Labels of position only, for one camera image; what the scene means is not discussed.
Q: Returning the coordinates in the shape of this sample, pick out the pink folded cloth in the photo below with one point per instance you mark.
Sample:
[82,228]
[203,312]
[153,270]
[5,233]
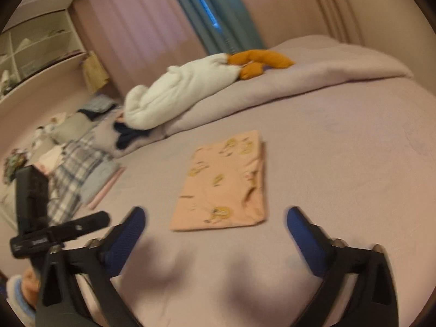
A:
[109,187]

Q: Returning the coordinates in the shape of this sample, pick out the teal curtain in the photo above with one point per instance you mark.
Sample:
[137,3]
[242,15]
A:
[221,13]

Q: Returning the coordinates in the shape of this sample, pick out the pink pillow with dark bow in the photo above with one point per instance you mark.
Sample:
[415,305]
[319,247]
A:
[131,136]

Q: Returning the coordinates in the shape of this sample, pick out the bed with pink sheet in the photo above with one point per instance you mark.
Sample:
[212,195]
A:
[340,150]

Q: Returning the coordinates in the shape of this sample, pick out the white shelf unit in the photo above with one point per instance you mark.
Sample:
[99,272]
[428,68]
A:
[37,58]

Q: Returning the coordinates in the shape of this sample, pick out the folded dark striped clothes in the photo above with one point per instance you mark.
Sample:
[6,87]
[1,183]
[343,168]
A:
[97,107]

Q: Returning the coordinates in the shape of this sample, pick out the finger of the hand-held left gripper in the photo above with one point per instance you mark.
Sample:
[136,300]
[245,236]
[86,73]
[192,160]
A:
[88,223]

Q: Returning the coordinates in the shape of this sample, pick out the pink soft cloth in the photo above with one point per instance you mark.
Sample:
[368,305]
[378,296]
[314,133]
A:
[49,160]

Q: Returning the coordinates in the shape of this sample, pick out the peach printed small garment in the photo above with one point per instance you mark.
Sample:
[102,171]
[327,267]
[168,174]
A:
[221,184]

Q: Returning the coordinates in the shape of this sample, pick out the pink curtain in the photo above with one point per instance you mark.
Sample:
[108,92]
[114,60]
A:
[136,34]

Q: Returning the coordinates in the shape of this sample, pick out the white goose plush toy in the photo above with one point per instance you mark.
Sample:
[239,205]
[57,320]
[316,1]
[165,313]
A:
[177,85]

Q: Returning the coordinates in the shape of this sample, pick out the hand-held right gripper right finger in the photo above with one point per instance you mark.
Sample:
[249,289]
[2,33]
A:
[303,238]

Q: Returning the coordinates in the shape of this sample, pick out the grey pillow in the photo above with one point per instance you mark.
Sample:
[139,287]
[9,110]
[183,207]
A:
[73,127]

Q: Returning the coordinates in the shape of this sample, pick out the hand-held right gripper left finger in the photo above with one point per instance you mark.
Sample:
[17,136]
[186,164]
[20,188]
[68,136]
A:
[131,228]

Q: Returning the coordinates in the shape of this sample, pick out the light blue folded cloth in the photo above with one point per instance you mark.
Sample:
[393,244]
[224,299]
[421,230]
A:
[100,180]

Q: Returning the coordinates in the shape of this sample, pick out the plaid blanket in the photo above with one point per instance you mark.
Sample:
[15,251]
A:
[75,173]

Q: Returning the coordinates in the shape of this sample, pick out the pink duvet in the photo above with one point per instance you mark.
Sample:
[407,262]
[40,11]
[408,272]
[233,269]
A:
[306,71]

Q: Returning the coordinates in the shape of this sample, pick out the floral printed item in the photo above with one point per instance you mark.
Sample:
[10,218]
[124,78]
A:
[15,167]

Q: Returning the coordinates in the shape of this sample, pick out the person's left forearm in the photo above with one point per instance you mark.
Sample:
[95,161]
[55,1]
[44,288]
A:
[22,296]

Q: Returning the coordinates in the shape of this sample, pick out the yellow hanging cloth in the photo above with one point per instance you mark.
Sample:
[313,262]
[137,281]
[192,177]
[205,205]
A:
[95,73]

